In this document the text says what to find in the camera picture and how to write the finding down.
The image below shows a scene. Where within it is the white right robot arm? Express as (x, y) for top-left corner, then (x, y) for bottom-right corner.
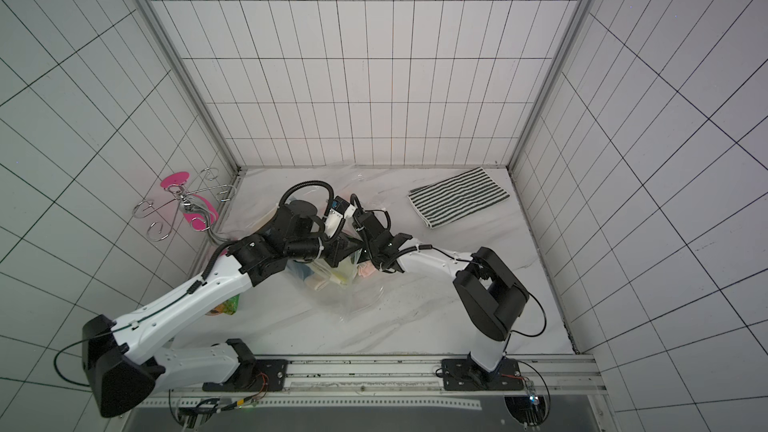
(352, 207), (530, 375)

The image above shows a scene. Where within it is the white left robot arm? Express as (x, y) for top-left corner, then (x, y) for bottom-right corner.
(81, 197), (361, 418)

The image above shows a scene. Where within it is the clear plastic vacuum bag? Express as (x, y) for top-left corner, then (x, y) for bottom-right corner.
(226, 180), (412, 286)

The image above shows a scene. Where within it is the pale yellow towel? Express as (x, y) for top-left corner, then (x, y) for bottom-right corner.
(309, 258), (358, 287)

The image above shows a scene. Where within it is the green white striped towel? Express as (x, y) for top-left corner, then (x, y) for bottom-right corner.
(408, 167), (510, 228)

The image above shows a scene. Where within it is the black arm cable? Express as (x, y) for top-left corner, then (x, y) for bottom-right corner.
(509, 290), (548, 339)
(52, 335), (115, 388)

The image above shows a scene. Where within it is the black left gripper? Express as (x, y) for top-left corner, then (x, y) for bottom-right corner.
(288, 229), (365, 269)

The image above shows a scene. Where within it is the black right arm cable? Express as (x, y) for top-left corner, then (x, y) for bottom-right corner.
(509, 290), (548, 339)

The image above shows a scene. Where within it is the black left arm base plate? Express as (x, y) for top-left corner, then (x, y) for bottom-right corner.
(203, 338), (288, 393)

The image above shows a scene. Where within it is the colourful snack packet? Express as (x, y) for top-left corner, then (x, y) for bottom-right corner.
(206, 295), (239, 316)

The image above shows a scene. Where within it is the aluminium mounting rail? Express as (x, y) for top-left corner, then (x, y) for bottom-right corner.
(107, 355), (620, 431)

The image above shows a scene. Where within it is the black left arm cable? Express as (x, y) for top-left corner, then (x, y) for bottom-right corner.
(52, 335), (115, 388)

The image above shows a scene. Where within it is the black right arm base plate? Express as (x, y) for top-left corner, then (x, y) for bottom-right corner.
(435, 358), (525, 392)

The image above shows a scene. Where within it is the pink towel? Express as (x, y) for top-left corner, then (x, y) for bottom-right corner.
(357, 261), (377, 278)

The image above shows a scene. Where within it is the blue and beige towel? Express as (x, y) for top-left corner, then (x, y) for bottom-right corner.
(287, 260), (315, 282)

